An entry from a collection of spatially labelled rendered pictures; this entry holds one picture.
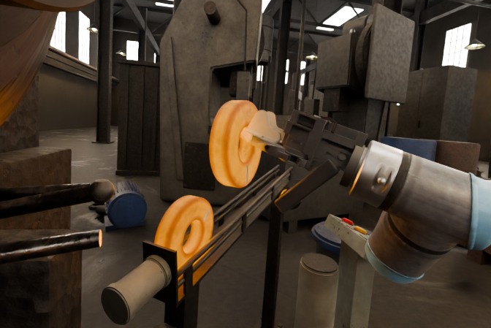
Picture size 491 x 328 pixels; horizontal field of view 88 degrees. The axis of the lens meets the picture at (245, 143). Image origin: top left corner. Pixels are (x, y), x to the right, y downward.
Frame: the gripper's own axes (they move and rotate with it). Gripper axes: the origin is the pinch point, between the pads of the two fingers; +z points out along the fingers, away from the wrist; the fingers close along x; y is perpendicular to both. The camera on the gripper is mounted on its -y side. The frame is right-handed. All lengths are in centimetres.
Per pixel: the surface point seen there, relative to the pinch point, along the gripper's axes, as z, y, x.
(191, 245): 3.1, -26.6, -1.1
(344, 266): -31, -38, -51
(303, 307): -23, -49, -34
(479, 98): -398, 296, -1370
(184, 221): 3.6, -19.3, 3.6
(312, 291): -24, -42, -33
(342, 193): -25, -55, -216
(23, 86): 6.0, 2.0, 30.5
